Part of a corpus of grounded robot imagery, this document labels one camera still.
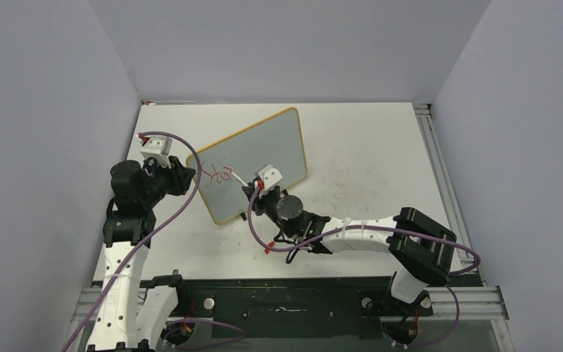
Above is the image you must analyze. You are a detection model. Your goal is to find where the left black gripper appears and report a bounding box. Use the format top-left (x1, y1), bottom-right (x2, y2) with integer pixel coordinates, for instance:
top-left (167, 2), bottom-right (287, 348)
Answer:
top-left (140, 155), bottom-right (195, 208)

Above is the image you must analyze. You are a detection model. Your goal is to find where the red white marker pen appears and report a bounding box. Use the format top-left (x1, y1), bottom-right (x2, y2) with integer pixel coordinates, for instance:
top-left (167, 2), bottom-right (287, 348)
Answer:
top-left (231, 171), bottom-right (251, 187)

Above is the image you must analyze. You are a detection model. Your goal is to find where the red marker cap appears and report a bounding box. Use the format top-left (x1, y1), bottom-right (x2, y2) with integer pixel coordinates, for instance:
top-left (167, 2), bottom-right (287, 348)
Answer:
top-left (264, 241), bottom-right (275, 254)

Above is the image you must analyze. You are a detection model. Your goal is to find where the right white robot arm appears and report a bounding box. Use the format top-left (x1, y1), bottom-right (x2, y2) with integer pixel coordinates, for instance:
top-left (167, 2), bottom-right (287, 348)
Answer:
top-left (251, 187), bottom-right (457, 314)

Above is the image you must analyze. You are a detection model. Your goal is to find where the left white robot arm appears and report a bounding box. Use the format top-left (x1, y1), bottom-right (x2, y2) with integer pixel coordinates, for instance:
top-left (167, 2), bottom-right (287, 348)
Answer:
top-left (85, 156), bottom-right (196, 351)

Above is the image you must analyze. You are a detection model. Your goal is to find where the yellow framed whiteboard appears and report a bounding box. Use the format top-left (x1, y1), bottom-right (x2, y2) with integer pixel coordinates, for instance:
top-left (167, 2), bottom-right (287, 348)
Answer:
top-left (186, 106), bottom-right (307, 225)

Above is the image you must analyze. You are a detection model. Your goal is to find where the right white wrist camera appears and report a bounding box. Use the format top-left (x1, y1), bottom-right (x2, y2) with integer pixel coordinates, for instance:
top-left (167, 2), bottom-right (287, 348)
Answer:
top-left (256, 164), bottom-right (282, 192)

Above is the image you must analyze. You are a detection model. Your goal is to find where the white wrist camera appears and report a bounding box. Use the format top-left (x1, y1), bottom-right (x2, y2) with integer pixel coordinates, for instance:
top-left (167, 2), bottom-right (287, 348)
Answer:
top-left (256, 164), bottom-right (282, 192)
top-left (137, 135), bottom-right (172, 169)

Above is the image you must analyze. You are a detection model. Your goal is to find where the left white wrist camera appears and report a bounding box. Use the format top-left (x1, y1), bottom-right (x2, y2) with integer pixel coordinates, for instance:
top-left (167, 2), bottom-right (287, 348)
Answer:
top-left (137, 135), bottom-right (172, 169)

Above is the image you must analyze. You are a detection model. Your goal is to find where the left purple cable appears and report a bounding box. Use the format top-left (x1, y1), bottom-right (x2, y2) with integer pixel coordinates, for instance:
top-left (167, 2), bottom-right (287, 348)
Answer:
top-left (60, 130), bottom-right (202, 352)

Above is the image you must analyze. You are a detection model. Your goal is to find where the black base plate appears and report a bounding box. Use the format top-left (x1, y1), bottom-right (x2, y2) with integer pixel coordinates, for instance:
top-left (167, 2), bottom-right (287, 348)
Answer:
top-left (169, 276), bottom-right (433, 339)

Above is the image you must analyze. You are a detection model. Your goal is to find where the aluminium side rail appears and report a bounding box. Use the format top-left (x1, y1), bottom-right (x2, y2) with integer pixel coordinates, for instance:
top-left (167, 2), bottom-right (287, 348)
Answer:
top-left (412, 103), bottom-right (467, 230)

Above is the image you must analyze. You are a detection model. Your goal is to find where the aluminium frame rail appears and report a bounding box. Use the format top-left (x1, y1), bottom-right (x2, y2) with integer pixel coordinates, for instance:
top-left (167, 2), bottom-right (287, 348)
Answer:
top-left (70, 285), bottom-right (509, 322)

